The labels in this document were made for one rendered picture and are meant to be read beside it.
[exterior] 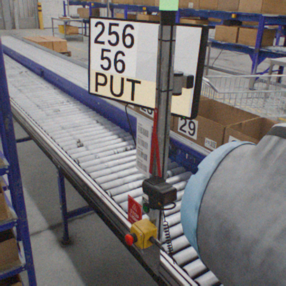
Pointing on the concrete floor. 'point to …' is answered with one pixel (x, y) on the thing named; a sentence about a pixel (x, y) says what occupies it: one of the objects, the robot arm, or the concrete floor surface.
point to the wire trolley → (247, 94)
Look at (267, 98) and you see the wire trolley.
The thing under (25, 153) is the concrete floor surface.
